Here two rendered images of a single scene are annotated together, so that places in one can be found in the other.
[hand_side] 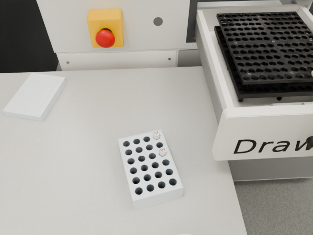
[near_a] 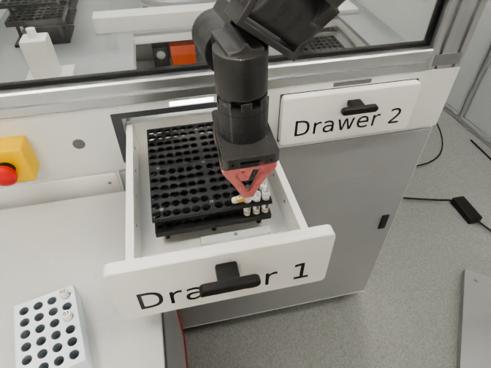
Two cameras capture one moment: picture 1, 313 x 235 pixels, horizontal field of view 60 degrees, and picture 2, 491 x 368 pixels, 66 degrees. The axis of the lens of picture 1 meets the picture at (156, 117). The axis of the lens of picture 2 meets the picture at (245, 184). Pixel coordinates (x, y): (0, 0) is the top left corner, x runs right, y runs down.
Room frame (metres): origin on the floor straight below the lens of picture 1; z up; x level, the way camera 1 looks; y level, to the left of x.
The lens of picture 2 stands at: (-0.03, -0.22, 1.31)
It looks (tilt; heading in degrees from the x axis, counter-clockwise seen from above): 44 degrees down; 351
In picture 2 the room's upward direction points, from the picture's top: straight up
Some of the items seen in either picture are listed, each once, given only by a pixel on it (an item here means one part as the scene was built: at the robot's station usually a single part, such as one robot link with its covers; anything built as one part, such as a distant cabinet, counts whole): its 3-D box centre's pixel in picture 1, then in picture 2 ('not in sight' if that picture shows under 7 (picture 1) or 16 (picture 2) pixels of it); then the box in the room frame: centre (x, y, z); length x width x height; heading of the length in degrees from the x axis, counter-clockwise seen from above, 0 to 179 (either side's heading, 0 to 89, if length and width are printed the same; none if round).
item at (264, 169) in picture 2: not in sight; (245, 164); (0.34, -0.28, 0.99); 0.07 x 0.07 x 0.09; 2
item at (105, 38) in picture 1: (105, 37); (4, 174); (0.50, 0.11, 0.88); 0.04 x 0.03 x 0.04; 93
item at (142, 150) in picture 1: (148, 167); (52, 337); (0.25, 0.01, 0.78); 0.12 x 0.08 x 0.04; 16
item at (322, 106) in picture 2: not in sight; (348, 112); (0.59, -0.53, 0.87); 0.29 x 0.02 x 0.11; 93
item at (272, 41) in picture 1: (268, 55); (204, 175); (0.45, -0.23, 0.87); 0.22 x 0.18 x 0.06; 3
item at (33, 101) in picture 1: (36, 95); not in sight; (0.44, 0.27, 0.77); 0.13 x 0.09 x 0.02; 169
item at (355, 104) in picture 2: not in sight; (356, 106); (0.56, -0.53, 0.91); 0.07 x 0.04 x 0.01; 93
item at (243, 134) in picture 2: not in sight; (242, 117); (0.34, -0.27, 1.06); 0.10 x 0.07 x 0.07; 2
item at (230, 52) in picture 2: not in sight; (239, 66); (0.34, -0.27, 1.12); 0.07 x 0.06 x 0.07; 11
